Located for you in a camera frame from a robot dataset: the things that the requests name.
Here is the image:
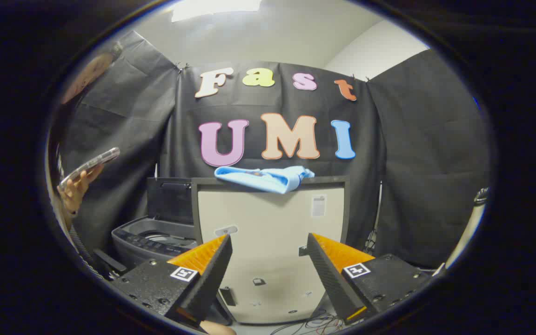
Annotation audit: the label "person's knee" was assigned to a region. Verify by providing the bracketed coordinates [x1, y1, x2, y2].
[200, 320, 237, 335]

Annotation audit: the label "hanging black cables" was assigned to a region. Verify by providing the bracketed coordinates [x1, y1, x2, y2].
[363, 227, 381, 253]

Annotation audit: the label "black chair armrest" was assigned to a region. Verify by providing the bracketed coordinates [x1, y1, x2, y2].
[93, 248, 128, 276]

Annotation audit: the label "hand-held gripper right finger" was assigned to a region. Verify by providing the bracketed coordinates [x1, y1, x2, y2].
[306, 233, 434, 325]

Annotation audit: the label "black backdrop cloth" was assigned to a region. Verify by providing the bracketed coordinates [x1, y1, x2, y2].
[59, 30, 491, 270]

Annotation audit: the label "light blue garment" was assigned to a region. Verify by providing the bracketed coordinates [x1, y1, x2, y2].
[214, 165, 315, 194]

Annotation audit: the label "dark washing machine lid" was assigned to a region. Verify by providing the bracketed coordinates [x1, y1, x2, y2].
[146, 177, 193, 226]

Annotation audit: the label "grey washing machine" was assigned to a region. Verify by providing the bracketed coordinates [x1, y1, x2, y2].
[111, 216, 199, 271]

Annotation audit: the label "smartphone in spotted case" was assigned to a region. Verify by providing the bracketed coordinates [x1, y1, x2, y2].
[59, 147, 121, 189]

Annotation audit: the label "tangle of floor cables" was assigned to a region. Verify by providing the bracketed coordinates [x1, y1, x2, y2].
[270, 311, 348, 335]

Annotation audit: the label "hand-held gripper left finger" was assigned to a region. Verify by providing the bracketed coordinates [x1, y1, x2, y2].
[110, 234, 234, 326]

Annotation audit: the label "beige cabinet with dark frame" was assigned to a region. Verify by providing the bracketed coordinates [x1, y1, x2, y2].
[191, 175, 350, 325]

